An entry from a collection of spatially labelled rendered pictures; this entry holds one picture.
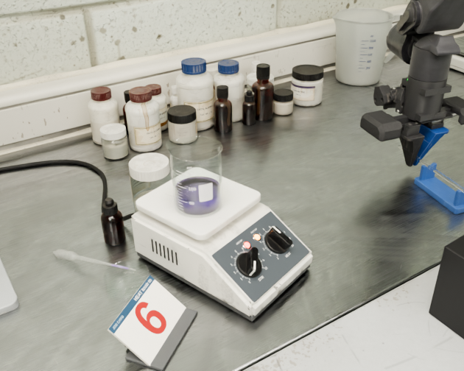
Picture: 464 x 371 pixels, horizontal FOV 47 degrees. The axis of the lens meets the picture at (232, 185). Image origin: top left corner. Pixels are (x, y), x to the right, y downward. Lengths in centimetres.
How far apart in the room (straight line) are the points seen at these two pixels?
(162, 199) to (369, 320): 29
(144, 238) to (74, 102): 43
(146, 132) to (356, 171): 37
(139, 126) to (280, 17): 49
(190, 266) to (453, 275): 29
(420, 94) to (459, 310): 35
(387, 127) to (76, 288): 50
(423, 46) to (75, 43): 62
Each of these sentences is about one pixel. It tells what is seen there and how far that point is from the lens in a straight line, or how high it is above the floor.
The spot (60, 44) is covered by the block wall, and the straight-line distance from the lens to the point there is 107.
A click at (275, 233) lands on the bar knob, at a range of 66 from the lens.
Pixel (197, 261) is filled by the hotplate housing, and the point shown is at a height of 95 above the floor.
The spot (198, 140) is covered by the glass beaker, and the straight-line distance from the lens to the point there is 66.
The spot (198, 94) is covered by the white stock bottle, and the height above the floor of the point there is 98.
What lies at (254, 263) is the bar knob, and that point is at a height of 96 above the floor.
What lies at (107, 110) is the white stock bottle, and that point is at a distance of 100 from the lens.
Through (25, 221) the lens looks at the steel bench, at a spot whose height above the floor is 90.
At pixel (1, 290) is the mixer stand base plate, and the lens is 73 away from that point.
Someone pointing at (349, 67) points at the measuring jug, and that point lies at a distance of 128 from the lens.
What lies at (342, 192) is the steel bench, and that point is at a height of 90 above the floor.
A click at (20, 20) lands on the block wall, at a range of 105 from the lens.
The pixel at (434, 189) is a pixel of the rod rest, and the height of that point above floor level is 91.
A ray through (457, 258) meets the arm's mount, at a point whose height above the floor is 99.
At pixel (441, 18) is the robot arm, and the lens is 82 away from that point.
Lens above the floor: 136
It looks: 31 degrees down
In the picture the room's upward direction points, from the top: 1 degrees counter-clockwise
